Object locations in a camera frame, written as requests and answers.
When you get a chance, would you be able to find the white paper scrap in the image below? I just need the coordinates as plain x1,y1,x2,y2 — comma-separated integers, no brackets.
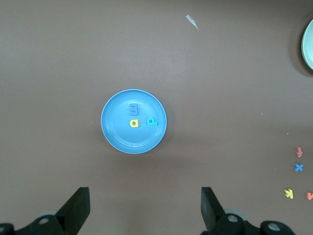
185,14,200,31

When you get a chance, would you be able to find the pale green round plate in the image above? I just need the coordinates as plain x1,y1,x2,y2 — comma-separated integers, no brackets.
301,18,313,70

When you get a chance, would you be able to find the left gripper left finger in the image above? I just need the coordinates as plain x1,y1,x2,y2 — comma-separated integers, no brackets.
13,187,90,235

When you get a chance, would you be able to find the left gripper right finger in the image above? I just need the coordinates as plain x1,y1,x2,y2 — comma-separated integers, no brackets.
201,187,260,235

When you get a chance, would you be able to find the brown table cover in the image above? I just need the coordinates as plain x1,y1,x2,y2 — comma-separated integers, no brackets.
0,0,313,235

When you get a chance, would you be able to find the blue foam letter m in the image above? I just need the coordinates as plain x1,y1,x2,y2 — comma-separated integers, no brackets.
128,103,139,117

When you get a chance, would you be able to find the blue round plate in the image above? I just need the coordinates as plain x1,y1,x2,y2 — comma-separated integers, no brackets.
100,89,168,155

